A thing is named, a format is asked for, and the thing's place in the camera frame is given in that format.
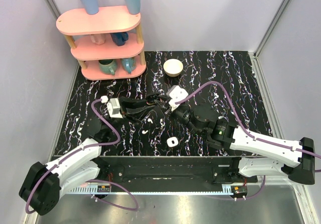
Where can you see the white square charging case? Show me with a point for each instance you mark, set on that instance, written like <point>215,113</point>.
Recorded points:
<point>172,142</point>

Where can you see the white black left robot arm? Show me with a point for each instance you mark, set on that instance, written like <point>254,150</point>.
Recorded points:
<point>46,184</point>

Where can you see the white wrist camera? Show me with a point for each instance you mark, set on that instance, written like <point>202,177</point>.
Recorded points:
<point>113,107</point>
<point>176,93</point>

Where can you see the black earbud charging case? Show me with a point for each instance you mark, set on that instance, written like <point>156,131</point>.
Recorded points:
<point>151,99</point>

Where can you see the pink mug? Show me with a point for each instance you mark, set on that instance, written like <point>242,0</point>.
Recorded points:
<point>98,39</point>

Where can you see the blue butterfly mug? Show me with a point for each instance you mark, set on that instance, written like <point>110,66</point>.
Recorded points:
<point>128,64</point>

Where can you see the dark blue mug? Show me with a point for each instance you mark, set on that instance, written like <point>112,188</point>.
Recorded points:
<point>119,38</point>

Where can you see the green ceramic mug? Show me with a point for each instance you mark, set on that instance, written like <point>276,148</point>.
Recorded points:
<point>108,66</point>

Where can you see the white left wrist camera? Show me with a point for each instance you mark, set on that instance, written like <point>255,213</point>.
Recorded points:
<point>113,107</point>

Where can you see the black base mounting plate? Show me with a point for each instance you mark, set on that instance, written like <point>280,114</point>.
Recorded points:
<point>221,170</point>

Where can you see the pink three-tier shelf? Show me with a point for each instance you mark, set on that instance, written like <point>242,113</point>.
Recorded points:
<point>77,26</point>

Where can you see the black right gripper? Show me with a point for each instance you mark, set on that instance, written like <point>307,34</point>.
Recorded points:
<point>163,106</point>

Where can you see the cream white bowl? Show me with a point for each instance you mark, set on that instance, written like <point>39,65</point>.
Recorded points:
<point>173,67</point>

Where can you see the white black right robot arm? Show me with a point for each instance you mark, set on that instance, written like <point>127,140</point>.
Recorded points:
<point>294,160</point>

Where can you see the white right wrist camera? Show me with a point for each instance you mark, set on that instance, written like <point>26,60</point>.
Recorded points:
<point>176,93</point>

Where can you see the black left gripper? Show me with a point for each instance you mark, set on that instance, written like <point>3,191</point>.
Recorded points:
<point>123,107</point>

